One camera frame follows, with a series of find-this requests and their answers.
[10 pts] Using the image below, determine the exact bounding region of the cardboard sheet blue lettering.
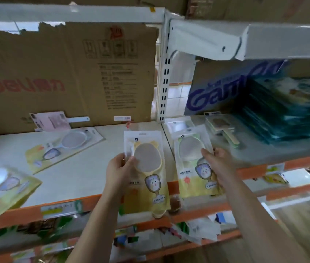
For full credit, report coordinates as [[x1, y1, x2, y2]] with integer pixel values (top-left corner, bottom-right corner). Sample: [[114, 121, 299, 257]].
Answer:
[[183, 59, 286, 116]]

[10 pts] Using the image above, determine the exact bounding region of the yellow snack sachet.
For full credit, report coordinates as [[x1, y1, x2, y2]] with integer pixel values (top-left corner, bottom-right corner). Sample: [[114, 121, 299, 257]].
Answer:
[[263, 174, 289, 185]]

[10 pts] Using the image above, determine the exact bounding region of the yellow white price label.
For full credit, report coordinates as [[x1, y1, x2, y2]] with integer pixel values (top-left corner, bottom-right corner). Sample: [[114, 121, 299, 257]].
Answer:
[[265, 163, 286, 174], [40, 200, 84, 220]]

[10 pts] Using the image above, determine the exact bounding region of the yellow packaged hand mirror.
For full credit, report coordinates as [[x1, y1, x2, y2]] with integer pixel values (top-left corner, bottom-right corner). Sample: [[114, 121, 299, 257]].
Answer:
[[24, 126, 106, 175], [0, 166, 43, 224], [123, 130, 171, 219]]

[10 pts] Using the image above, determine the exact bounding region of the person's left hand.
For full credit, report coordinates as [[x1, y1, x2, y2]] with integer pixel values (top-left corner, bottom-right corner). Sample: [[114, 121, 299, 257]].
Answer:
[[104, 153, 138, 199]]

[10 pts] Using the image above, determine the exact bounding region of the brown cardboard sheet red print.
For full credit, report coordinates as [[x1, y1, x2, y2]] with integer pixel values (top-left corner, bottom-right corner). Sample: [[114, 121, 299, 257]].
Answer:
[[0, 22, 160, 134]]

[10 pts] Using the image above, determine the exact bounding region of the person's left forearm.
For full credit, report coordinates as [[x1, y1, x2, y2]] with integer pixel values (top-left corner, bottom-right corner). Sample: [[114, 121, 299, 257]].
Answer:
[[66, 188, 122, 263]]

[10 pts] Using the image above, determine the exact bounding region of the green frame packaged hand mirror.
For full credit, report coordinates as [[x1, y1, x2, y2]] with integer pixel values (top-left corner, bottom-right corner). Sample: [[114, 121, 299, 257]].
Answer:
[[171, 131, 224, 198]]

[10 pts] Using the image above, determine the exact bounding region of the brown cardboard box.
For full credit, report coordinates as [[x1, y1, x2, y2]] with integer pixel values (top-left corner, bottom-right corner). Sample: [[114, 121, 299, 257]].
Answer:
[[185, 0, 310, 25], [0, 0, 188, 15]]

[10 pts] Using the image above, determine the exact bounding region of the person's right forearm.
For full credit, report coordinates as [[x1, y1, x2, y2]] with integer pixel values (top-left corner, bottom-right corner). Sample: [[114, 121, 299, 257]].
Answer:
[[220, 175, 309, 263]]

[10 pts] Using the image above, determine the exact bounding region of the pile of colourful cards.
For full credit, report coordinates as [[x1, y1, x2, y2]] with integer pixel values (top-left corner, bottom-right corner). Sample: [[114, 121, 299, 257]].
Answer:
[[114, 232, 140, 247]]

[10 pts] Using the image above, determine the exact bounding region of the person's right hand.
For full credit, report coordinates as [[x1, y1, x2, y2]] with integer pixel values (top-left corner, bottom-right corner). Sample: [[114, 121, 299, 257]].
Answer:
[[200, 147, 237, 187]]

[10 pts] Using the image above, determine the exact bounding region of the beige hand mirror brown print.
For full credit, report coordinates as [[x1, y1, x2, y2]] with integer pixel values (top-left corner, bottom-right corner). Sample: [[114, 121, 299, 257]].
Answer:
[[204, 112, 240, 148]]

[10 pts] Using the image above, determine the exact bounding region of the plain brown cardboard sheet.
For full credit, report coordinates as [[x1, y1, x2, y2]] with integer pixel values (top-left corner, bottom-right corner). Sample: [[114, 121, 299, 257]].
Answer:
[[286, 59, 310, 79]]

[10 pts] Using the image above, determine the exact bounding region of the pile of white paper cards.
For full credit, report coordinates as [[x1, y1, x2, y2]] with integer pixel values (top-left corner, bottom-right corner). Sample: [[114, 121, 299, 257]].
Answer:
[[171, 216, 223, 244]]

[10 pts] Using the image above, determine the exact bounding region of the brown plastic cup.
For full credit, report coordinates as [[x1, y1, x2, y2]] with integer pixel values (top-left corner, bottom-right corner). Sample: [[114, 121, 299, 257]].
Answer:
[[169, 195, 182, 214]]

